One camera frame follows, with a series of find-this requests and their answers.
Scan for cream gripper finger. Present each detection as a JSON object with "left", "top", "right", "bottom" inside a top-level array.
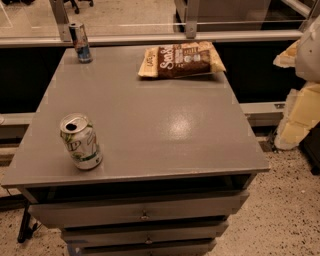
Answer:
[
  {"left": 273, "top": 41, "right": 299, "bottom": 68},
  {"left": 274, "top": 83, "right": 320, "bottom": 150}
]

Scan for green white 7up can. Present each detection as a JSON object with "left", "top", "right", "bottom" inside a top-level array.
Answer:
[{"left": 60, "top": 113, "right": 103, "bottom": 170}]

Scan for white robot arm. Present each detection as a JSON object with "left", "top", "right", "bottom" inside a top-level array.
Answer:
[{"left": 273, "top": 16, "right": 320, "bottom": 150}]

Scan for brown chip bag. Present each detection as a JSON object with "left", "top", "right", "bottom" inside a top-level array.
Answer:
[{"left": 138, "top": 41, "right": 225, "bottom": 79}]

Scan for blue silver energy drink can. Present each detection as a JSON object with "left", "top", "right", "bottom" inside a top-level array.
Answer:
[{"left": 69, "top": 23, "right": 92, "bottom": 63}]

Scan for middle grey drawer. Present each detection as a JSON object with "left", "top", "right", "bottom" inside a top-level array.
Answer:
[{"left": 62, "top": 219, "right": 228, "bottom": 247}]

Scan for grey drawer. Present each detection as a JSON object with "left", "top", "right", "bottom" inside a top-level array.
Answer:
[
  {"left": 69, "top": 239, "right": 216, "bottom": 256},
  {"left": 29, "top": 190, "right": 249, "bottom": 228},
  {"left": 62, "top": 219, "right": 228, "bottom": 247}
]

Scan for bottom grey drawer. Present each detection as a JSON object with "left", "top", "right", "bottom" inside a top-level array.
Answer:
[{"left": 69, "top": 239, "right": 216, "bottom": 256}]

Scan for top grey drawer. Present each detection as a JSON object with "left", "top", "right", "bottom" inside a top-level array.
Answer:
[{"left": 29, "top": 190, "right": 249, "bottom": 228}]

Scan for metal railing frame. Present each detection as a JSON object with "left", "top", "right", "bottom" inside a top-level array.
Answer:
[{"left": 0, "top": 0, "right": 319, "bottom": 48}]

